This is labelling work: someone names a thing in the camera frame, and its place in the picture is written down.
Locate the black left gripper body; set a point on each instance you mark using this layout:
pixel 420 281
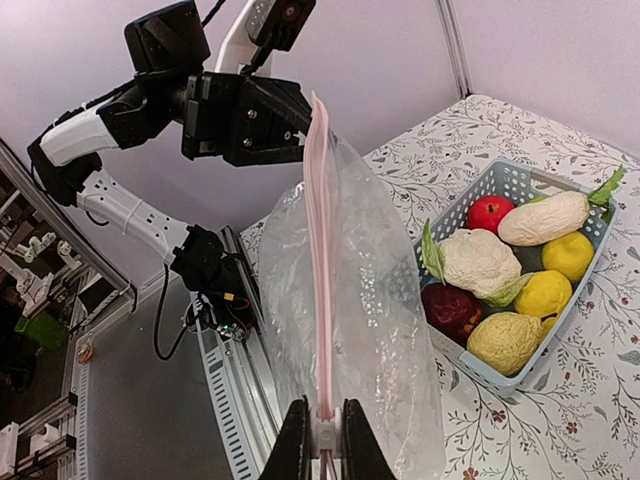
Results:
pixel 223 116

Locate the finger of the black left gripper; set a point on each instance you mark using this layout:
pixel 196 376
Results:
pixel 282 97
pixel 281 148

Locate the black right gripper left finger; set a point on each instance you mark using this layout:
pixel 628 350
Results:
pixel 290 458

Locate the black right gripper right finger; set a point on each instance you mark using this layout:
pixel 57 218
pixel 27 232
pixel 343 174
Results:
pixel 362 457

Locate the clear zip top bag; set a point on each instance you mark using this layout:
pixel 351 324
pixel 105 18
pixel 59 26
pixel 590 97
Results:
pixel 340 294

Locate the red apple toy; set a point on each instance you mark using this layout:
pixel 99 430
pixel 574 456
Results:
pixel 487 212

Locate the white radish toy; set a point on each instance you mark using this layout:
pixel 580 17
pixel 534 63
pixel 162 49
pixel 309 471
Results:
pixel 549 218

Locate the yellow lemon toy top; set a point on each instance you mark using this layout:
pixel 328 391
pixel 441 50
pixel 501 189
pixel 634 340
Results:
pixel 570 255

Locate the yellow lemon toy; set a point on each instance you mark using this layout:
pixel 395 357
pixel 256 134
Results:
pixel 570 255
pixel 546 295

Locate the pale yellow round toy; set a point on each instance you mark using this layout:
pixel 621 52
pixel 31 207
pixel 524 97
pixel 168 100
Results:
pixel 506 341

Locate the yellow lemon toy middle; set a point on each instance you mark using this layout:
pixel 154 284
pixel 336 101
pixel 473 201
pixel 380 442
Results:
pixel 546 295

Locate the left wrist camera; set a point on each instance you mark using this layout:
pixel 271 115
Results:
pixel 261 28

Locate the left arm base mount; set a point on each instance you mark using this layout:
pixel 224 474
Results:
pixel 213 274

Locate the right aluminium frame post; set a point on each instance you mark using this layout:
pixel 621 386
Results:
pixel 455 47

